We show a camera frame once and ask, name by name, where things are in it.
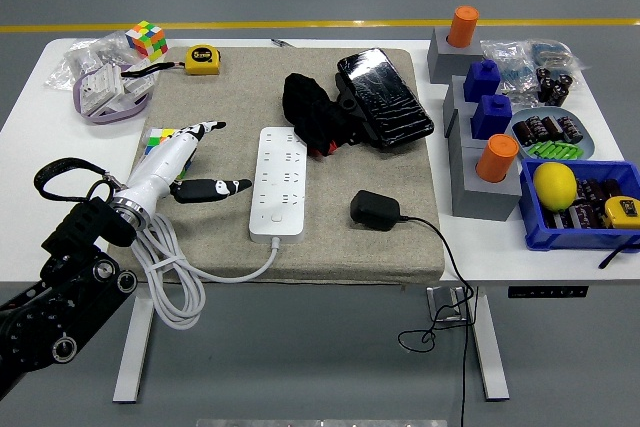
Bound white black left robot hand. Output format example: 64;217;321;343
118;119;254;210

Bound black power adapter plug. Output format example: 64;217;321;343
348;189;401;232

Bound thin black adapter cord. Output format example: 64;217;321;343
397;215;476;427

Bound colourful puzzle cube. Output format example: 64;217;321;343
124;20;169;61
143;126;196;181

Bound purple shallow tray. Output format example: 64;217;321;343
72;62;155;127

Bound white plastic socket parts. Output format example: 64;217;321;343
79;64;154;114

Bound grey-brown fabric mat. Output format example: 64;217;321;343
107;45;447;287

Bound yellow tape measure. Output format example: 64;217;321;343
133;44;222;77
599;195;640;231

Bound clear bag of white parts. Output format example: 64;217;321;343
45;31;141;92

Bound crumpled black cloth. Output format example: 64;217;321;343
281;71;364;159

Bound black plastic holder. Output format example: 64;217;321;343
333;71;375;146

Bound white table leg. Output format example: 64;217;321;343
112;291;156;403
467;286;511;402

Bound glossy black case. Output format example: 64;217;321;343
336;47;435;151

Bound grey block with hole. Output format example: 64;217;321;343
448;139;522;222
442;74;481;137
426;26;485;84
444;109;489;149

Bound orange cylinder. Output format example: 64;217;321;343
446;5;481;48
475;133;520;183

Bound blue square peg block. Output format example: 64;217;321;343
470;94;514;142
462;58;502;103

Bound clear bag of small parts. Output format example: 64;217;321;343
480;38;540;96

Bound dark cylindrical capacitor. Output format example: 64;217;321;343
512;119;537;146
542;115;565;141
557;115;585;144
524;115;550;141

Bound yellow lemon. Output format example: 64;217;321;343
532;161;579;212

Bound green plastic pieces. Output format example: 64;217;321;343
524;140;585;160

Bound dark capacitors heap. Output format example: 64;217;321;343
543;177;625;231
535;65;575;107

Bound black table control panel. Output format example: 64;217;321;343
508;285;590;300

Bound clear bag of blue rings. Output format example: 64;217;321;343
528;38;589;73

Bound blue plastic bin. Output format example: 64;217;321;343
518;157;640;252

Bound grey-blue oval plate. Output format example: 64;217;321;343
504;106;597;162

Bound thick white power cable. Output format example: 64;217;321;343
130;211;281;331

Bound silver metal bracket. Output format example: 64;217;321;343
425;286;474;323

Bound black wrist strap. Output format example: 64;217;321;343
598;240;640;270

